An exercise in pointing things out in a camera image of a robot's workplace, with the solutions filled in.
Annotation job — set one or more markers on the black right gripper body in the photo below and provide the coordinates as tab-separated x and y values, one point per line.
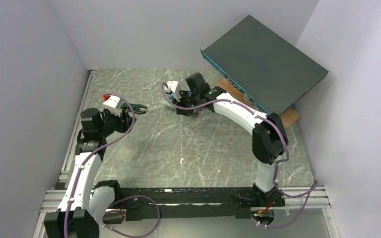
186	102

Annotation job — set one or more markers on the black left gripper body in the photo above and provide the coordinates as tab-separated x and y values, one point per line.
121	117

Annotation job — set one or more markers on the mint green umbrella case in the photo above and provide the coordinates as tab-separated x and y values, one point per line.
169	104

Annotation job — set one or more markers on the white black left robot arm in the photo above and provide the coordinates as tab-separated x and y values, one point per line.
80	213

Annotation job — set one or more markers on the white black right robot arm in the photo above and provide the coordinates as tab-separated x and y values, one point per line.
267	131

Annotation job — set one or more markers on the brown wooden board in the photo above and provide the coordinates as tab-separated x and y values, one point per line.
289	117

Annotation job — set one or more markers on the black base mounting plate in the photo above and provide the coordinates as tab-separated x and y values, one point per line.
194	202

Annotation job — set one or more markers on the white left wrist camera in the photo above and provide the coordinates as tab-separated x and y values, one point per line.
113	104

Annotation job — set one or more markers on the green handled pliers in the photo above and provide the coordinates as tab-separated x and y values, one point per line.
137	108

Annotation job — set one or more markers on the aluminium left side rail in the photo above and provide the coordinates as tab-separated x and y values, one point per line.
69	156

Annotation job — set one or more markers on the dark grey network switch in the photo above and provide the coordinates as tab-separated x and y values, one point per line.
271	72

